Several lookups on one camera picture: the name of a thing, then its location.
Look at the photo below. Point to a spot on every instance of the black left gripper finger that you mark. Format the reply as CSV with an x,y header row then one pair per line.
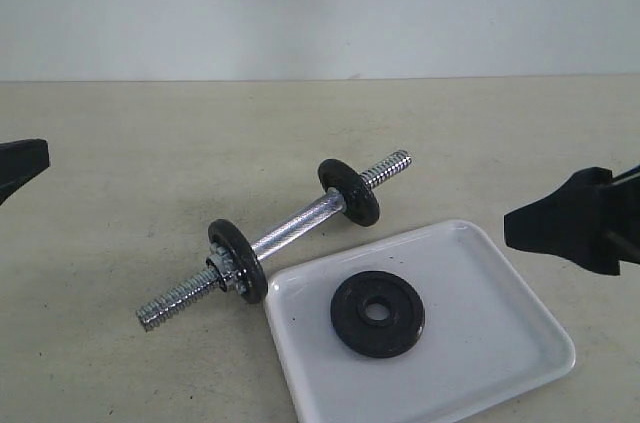
x,y
21,161

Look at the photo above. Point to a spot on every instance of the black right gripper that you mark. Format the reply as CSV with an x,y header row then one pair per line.
x,y
575,221

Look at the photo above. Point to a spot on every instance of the black weight plate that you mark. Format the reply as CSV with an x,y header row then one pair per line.
x,y
377,314
226,234

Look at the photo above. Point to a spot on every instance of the chrome star collar nut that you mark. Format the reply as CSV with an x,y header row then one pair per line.
x,y
221,262

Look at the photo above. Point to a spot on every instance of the chrome threaded dumbbell bar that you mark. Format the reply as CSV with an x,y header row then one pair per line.
x,y
160,309

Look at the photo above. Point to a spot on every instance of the white rectangular tray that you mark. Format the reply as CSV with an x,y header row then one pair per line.
x,y
487,336

